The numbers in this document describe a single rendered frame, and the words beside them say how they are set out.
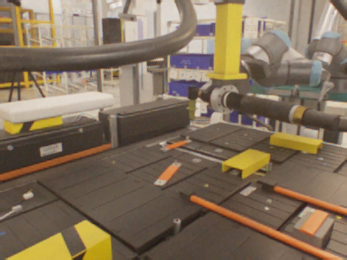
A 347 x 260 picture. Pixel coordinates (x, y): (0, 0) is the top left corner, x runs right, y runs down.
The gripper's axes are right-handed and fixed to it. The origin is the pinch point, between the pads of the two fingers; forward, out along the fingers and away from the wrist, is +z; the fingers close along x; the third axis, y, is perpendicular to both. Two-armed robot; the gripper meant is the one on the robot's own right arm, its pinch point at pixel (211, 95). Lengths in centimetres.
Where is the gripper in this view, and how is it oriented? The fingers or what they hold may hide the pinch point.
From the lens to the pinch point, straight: 91.2
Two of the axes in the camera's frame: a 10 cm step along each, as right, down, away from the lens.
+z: -7.4, 6.1, -3.0
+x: -4.3, -7.6, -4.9
